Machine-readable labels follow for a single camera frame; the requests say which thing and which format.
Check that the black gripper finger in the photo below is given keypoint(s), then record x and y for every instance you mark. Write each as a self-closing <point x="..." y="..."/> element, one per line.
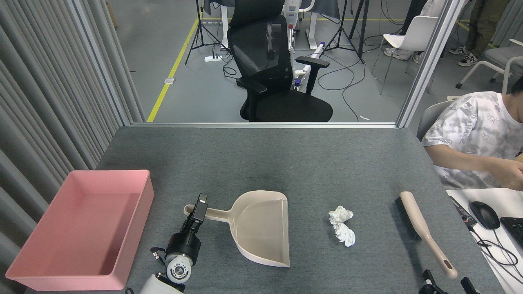
<point x="470" y="290"/>
<point x="429" y="288"/>

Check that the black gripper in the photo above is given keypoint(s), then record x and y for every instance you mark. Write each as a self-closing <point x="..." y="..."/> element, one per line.
<point x="184" y="245"/>

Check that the beige plastic dustpan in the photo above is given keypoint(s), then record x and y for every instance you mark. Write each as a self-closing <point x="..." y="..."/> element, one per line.
<point x="257" y="228"/>

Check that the beige hand brush black bristles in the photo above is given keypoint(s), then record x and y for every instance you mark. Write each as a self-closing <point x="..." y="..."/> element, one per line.
<point x="412" y="208"/>

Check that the white tissue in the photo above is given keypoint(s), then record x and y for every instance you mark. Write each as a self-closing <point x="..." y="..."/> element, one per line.
<point x="345" y="236"/>
<point x="340" y="214"/>

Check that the person's forearm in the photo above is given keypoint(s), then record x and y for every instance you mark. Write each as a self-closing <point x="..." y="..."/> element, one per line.
<point x="466" y="163"/>

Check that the pink plastic bin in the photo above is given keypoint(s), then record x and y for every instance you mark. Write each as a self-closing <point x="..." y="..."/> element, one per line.
<point x="81" y="228"/>

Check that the person's hand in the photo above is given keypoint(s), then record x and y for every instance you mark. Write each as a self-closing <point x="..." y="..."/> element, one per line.
<point x="510" y="173"/>

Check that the white desk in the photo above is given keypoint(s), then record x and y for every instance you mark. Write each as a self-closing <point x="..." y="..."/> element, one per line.
<point x="510" y="269"/>

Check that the black keyboard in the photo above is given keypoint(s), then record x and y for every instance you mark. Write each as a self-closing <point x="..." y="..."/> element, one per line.
<point x="515" y="230"/>

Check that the black computer mouse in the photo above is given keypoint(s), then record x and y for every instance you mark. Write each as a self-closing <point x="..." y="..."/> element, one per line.
<point x="484" y="215"/>

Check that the small black flat device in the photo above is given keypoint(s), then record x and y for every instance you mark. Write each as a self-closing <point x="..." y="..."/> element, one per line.
<point x="461" y="210"/>

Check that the metal floor outlet plate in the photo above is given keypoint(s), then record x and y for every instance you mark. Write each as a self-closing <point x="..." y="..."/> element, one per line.
<point x="169" y="81"/>

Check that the white power strip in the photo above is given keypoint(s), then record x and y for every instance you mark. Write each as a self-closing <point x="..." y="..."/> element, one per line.
<point x="213" y="58"/>

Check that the person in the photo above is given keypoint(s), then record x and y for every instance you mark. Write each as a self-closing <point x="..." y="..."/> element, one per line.
<point x="394" y="53"/>
<point x="484" y="24"/>
<point x="470" y="130"/>

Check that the black mesh office chair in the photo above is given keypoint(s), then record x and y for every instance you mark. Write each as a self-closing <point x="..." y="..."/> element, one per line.
<point x="261" y="61"/>

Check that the grey chair backrest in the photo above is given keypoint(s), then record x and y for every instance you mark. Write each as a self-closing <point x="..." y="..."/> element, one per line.
<point x="427" y="118"/>

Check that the black tripod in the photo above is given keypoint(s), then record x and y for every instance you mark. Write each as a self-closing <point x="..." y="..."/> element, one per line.
<point x="200" y="24"/>
<point x="342" y="24"/>

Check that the grey pleated curtain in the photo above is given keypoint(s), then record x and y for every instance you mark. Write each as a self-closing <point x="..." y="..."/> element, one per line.
<point x="41" y="102"/>

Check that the white blue wheeled device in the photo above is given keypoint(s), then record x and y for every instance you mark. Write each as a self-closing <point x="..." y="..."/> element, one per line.
<point x="318" y="51"/>

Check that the white plastic chair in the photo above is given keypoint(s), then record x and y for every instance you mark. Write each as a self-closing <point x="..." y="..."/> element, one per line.
<point x="416" y="32"/>

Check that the silver table edge rail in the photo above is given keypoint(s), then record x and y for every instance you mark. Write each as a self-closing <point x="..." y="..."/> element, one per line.
<point x="265" y="125"/>

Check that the white desk frame dark cover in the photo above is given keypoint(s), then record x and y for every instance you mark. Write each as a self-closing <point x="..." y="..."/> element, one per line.
<point x="313" y="28"/>

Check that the grey chair white frame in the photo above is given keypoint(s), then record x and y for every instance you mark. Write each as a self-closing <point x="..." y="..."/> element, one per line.
<point x="502" y="55"/>

